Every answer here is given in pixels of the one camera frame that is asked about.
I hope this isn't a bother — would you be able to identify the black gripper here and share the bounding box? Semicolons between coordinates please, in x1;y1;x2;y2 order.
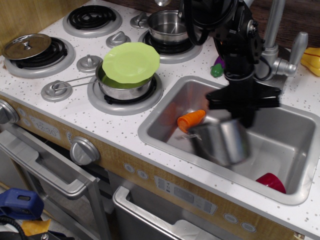
205;75;282;128

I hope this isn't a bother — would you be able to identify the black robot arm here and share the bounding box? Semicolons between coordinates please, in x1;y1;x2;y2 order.
181;0;281;128

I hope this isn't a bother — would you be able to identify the silver sink basin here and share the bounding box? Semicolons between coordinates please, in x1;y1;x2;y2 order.
138;76;320;205

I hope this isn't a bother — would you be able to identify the small steel pot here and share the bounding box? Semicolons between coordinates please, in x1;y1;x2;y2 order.
147;10;189;45

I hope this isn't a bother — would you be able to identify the steel pot lid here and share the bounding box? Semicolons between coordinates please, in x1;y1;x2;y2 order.
2;33;52;60

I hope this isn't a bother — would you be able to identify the silver toy faucet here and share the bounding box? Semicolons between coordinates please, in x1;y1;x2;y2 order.
254;0;309;88

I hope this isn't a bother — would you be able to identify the purple toy eggplant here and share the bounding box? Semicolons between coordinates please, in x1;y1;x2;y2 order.
210;56;225;78

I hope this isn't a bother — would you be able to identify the orange toy carrot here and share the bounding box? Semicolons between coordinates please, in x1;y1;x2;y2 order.
177;109;206;133

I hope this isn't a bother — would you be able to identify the red toy cup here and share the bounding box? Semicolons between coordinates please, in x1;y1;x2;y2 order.
255;172;287;194

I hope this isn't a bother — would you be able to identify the yellow toy pepper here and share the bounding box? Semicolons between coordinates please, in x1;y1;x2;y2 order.
300;47;320;77

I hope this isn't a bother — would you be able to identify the back right burner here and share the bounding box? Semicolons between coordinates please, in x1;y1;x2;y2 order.
138;31;202;64

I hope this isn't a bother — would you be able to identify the front right burner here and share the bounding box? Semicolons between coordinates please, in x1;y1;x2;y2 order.
87;74;163;116

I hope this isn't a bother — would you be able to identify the green plastic plate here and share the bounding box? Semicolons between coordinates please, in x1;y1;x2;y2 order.
102;42;160;84

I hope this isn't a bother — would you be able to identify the silver stove knob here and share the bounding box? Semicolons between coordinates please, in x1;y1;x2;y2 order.
76;54;103;73
130;12;149;29
105;31;131;49
41;80;73;102

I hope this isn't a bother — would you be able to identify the silver dishwasher door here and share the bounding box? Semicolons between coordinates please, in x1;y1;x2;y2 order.
112;186;239;240

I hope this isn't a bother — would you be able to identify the silver oven dial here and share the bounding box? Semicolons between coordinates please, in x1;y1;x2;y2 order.
69;136;101;166
0;99;20;125

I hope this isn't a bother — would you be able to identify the back left coil burner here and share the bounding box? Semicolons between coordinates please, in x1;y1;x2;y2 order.
62;5;122;38

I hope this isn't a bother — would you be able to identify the coil burner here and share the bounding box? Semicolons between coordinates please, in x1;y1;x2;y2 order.
62;5;122;38
4;37;76;79

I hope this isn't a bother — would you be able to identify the silver oven door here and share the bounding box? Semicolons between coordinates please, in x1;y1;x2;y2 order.
0;125;112;240

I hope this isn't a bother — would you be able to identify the front left coil burner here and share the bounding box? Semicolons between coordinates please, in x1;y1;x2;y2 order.
4;37;76;79

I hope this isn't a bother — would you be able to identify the silver oven dial left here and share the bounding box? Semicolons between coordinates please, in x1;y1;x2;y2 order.
0;99;20;125

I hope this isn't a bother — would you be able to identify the yellow cloth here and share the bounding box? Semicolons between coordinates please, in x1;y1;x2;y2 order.
21;219;51;237

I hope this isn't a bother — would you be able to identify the blue clamp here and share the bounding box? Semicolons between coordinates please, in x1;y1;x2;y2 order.
0;188;44;220

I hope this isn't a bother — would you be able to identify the steel saucepan with handle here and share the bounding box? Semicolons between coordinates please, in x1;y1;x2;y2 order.
53;61;154;101

